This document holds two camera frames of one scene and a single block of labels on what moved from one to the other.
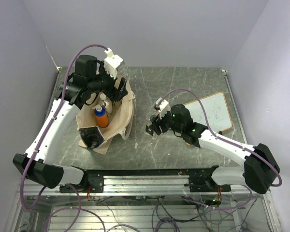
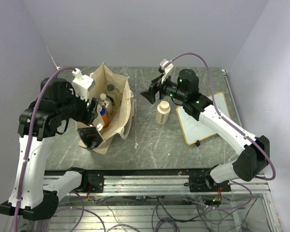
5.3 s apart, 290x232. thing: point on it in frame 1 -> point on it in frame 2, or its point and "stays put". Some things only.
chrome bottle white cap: x=107 y=102 stays put
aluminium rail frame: x=142 y=186 stays put
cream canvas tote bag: x=120 y=120 stays put
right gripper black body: x=165 y=123 -> x=168 y=89
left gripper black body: x=106 y=83 -> x=79 y=113
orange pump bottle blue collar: x=102 y=119 stays put
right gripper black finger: x=149 y=130 -> x=150 y=95
